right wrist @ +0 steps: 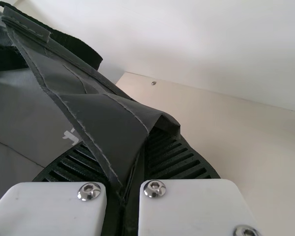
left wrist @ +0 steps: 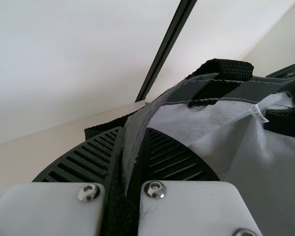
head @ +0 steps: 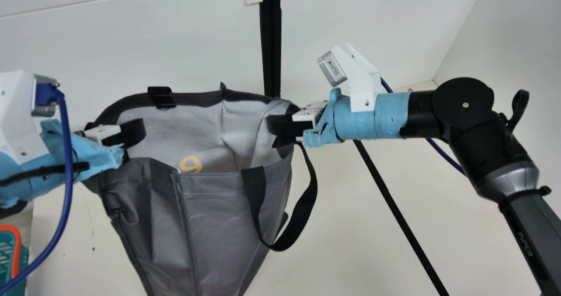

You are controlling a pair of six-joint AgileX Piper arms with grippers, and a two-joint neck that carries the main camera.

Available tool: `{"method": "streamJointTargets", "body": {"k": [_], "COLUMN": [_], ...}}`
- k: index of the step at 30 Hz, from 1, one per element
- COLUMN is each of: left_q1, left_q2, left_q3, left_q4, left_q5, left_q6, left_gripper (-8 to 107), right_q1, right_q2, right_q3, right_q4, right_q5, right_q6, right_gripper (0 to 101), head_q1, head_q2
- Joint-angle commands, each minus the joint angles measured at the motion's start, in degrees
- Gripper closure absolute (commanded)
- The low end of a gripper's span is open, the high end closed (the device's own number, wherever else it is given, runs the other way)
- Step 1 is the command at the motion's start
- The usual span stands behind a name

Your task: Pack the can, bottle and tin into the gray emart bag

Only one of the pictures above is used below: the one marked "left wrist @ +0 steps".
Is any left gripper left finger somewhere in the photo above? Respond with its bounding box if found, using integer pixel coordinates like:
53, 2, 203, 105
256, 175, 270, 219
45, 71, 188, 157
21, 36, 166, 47
0, 126, 128, 236

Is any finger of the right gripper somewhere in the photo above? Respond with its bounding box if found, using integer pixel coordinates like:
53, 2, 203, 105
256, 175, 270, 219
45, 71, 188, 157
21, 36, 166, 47
262, 108, 295, 144

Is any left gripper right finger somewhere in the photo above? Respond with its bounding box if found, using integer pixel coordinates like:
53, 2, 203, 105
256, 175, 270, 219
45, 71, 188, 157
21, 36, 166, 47
126, 128, 263, 236

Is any dark grey bag with straps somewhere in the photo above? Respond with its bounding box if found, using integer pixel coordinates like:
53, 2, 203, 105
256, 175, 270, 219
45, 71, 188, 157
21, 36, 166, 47
84, 58, 295, 236

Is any black post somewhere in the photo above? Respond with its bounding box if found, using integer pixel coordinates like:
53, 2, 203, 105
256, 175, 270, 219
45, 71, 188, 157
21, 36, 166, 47
134, 0, 198, 103

